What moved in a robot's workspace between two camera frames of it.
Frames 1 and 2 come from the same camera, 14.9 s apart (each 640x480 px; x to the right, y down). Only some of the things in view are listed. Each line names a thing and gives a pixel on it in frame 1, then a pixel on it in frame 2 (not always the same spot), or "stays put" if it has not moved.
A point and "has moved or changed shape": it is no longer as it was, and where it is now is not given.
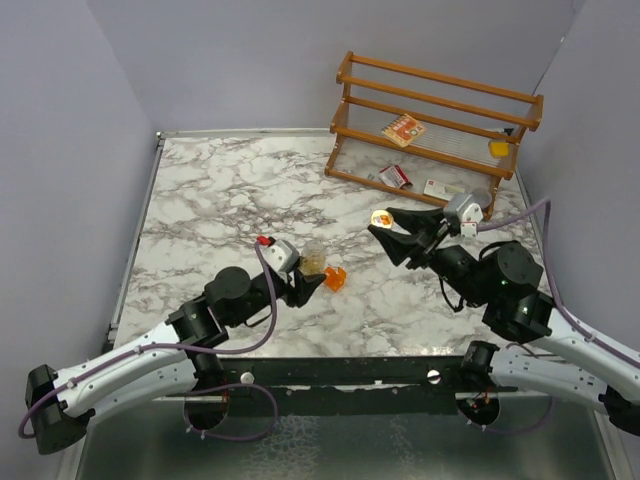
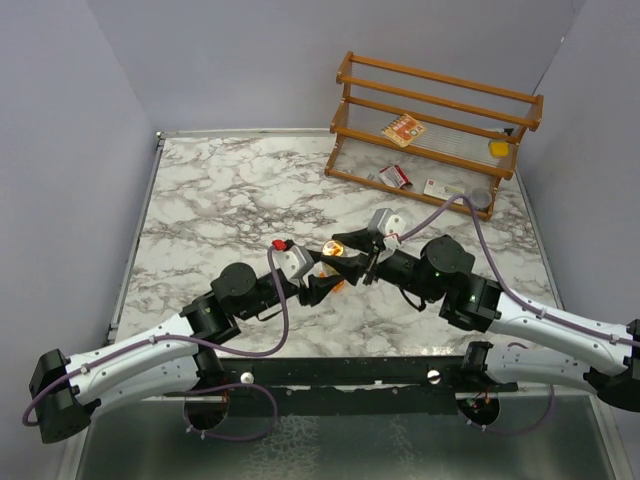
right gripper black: (419, 223) to (351, 266)
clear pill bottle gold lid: (313, 258) has moved or changed shape
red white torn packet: (394, 176) stays put
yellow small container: (498, 149) stays put
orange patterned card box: (403, 130) stays put
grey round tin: (482, 197) stays put
